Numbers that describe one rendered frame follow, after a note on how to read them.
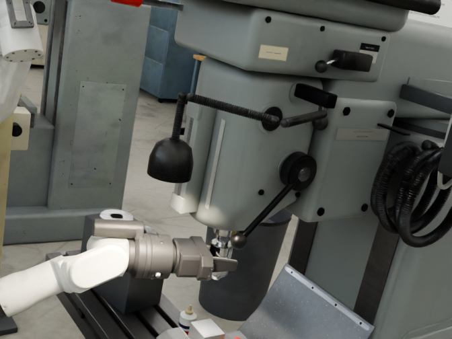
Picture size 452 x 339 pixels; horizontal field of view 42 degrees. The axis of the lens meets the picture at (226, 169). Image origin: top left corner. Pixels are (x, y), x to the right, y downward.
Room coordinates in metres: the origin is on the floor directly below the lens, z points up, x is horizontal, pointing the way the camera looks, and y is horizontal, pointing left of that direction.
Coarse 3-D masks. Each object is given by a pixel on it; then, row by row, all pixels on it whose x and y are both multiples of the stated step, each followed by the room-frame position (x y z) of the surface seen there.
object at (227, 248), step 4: (212, 240) 1.10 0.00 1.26; (216, 240) 1.10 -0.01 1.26; (212, 244) 1.09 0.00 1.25; (216, 244) 1.08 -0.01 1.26; (220, 244) 1.09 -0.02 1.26; (228, 244) 1.10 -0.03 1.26; (216, 248) 1.08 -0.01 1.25; (220, 248) 1.07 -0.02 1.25; (224, 248) 1.08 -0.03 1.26; (228, 248) 1.08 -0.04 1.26; (232, 248) 1.09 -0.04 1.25
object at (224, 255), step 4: (212, 248) 1.08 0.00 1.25; (212, 252) 1.08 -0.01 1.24; (216, 252) 1.08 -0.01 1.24; (220, 252) 1.07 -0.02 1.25; (224, 252) 1.08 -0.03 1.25; (228, 252) 1.08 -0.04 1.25; (216, 256) 1.08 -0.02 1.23; (220, 256) 1.07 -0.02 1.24; (224, 256) 1.08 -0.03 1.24; (228, 256) 1.08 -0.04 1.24; (216, 272) 1.07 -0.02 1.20; (220, 272) 1.08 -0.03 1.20; (224, 272) 1.08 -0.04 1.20; (216, 276) 1.07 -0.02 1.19; (220, 276) 1.08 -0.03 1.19; (224, 276) 1.08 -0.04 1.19
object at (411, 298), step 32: (416, 128) 1.29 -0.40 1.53; (320, 224) 1.39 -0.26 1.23; (352, 224) 1.31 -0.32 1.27; (320, 256) 1.37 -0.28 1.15; (352, 256) 1.29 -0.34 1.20; (384, 256) 1.22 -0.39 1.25; (416, 256) 1.21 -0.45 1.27; (448, 256) 1.28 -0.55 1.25; (352, 288) 1.27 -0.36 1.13; (384, 288) 1.21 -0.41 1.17; (416, 288) 1.22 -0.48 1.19; (448, 288) 1.30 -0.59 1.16; (384, 320) 1.21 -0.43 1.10; (416, 320) 1.24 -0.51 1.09; (448, 320) 1.32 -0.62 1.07
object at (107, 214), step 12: (96, 216) 1.45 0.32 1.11; (108, 216) 1.43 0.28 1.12; (120, 216) 1.46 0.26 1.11; (132, 216) 1.46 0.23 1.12; (84, 228) 1.43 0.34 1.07; (144, 228) 1.40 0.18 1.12; (84, 240) 1.43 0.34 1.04; (120, 276) 1.32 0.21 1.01; (132, 276) 1.30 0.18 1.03; (96, 288) 1.38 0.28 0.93; (108, 288) 1.34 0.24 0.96; (120, 288) 1.31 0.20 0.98; (132, 288) 1.30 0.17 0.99; (144, 288) 1.33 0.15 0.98; (156, 288) 1.37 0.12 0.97; (108, 300) 1.34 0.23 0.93; (120, 300) 1.31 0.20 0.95; (132, 300) 1.31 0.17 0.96; (144, 300) 1.34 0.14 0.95; (156, 300) 1.37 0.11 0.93
